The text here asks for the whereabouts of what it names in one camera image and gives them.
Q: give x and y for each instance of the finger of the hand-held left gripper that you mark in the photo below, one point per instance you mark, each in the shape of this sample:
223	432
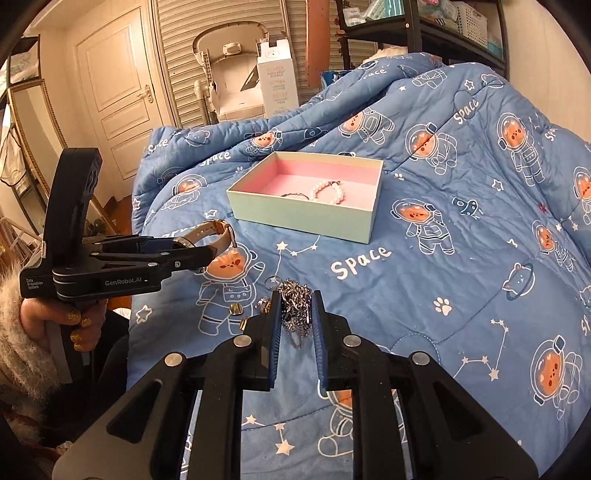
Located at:
184	263
138	242

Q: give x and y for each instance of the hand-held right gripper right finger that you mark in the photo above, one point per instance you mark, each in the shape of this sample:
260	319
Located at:
318	341

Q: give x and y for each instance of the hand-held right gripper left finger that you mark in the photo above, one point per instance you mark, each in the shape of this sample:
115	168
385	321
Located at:
275	339

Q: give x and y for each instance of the small gold earring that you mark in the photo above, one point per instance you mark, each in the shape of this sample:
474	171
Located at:
236	308
243	324

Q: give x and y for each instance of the mint green jewelry box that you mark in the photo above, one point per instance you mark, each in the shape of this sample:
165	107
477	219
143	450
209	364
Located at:
300	214

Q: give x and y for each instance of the person's left forearm furry sleeve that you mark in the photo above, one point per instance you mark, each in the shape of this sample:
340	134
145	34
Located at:
18	350

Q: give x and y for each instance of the person's left hand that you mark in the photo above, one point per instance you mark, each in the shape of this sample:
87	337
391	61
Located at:
60	323

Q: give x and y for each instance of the thin silver bangle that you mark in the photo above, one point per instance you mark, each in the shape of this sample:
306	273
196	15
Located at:
295	195

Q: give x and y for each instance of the blue astronaut print blanket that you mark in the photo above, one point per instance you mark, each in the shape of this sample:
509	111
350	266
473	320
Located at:
438	277

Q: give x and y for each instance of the gold framed mirror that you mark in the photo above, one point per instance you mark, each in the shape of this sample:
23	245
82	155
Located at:
32	120

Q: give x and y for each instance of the cream panel door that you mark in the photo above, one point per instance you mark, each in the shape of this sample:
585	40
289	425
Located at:
115	69

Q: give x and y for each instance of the white baby high chair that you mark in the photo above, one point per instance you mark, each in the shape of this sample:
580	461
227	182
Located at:
231	69

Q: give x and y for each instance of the tall white carton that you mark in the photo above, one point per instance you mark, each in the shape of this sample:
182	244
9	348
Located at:
277	78

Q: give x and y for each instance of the louvered closet door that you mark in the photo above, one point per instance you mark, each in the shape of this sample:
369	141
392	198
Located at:
184	27

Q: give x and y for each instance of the pink board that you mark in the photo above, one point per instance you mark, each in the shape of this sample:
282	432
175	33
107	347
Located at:
317	41

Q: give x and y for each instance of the white fluffy plush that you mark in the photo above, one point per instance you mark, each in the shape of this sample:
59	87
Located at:
385	54

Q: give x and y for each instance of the black metal shelf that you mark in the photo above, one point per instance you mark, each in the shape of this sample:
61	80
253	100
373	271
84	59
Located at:
415	27

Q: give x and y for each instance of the white plastic basket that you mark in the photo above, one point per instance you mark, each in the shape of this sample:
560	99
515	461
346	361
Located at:
473	23

